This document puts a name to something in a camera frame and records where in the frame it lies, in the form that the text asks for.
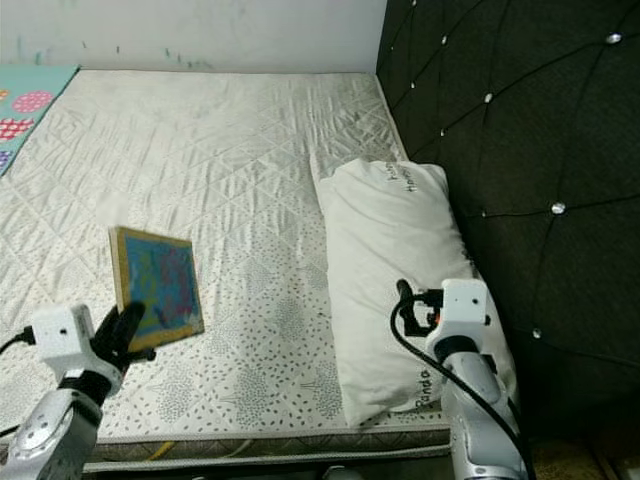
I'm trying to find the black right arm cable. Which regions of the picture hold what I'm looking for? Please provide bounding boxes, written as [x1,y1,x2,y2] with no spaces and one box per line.
[390,298,533,480]

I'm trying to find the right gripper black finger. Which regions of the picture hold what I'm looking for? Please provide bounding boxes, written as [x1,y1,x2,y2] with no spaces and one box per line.
[395,279,419,339]

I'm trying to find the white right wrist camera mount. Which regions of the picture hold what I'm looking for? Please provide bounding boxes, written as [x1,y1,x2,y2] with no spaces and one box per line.
[425,279,491,356]

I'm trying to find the mottled yellow floor mat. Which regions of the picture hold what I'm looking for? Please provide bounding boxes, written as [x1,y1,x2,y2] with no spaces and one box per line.
[525,430,640,480]

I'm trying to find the black tufted headboard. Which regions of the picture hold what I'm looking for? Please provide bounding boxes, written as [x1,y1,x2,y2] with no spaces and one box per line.
[375,0,640,441]

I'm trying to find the teal blanket with dotted shapes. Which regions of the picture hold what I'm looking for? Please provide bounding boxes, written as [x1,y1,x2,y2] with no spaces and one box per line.
[0,65,81,179]

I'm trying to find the grey quilted mattress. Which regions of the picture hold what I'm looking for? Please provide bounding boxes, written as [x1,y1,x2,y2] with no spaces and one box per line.
[0,68,481,471]

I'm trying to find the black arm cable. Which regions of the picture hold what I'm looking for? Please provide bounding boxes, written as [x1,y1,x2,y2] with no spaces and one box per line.
[0,328,39,441]
[390,298,533,480]

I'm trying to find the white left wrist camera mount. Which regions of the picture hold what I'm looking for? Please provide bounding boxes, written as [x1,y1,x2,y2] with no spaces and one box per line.
[30,304,101,381]

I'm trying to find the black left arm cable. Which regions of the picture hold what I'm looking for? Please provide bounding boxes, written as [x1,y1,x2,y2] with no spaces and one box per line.
[0,328,39,441]

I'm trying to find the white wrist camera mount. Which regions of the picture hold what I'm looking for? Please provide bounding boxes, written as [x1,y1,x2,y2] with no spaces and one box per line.
[30,304,101,381]
[425,279,491,356]

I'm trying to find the colourful yellow-bordered children's book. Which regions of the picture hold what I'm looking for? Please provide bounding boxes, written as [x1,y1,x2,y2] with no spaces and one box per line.
[109,226,205,353]

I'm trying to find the dark bed base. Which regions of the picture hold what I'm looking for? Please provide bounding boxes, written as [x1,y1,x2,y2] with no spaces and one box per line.
[85,455,456,480]

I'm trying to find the white pillow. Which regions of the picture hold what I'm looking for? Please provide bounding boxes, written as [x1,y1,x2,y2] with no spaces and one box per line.
[315,157,519,429]

